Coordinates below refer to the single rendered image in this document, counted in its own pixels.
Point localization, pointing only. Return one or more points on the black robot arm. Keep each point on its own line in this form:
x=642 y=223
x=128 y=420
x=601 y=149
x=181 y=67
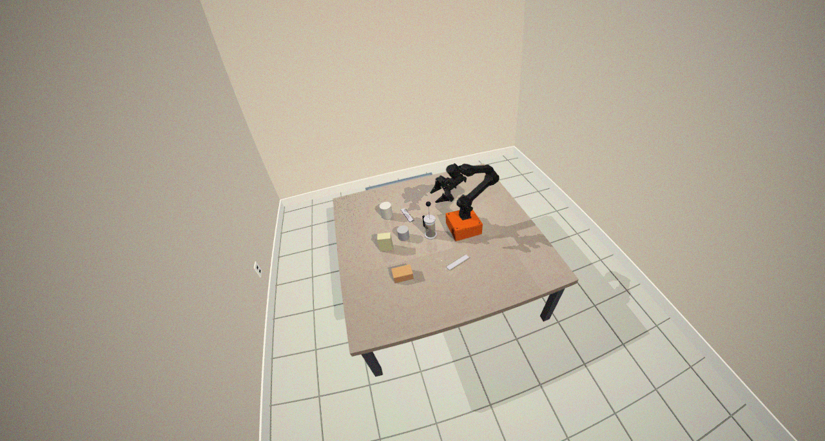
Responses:
x=465 y=201

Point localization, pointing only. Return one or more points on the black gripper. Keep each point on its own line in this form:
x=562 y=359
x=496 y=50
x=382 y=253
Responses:
x=447 y=196

